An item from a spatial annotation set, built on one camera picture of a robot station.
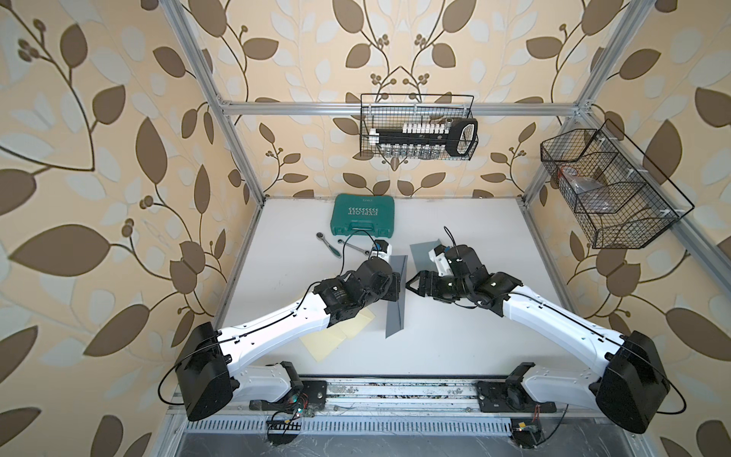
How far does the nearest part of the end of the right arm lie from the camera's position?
0.58m

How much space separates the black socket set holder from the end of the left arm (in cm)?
42

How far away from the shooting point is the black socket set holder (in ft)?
2.73

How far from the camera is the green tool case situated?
1.08 metres

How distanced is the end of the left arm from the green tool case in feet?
1.55

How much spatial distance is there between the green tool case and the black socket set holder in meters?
0.29

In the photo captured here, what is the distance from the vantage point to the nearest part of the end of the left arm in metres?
0.54

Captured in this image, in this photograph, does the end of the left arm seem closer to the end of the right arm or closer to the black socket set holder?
the end of the right arm

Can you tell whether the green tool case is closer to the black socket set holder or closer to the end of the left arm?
the black socket set holder

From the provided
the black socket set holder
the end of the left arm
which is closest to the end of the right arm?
the end of the left arm

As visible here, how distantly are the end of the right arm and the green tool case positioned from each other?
39cm

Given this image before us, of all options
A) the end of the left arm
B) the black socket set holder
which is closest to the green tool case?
the black socket set holder

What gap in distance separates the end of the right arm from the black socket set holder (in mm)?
377

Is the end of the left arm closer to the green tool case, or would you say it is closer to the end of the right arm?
the end of the right arm
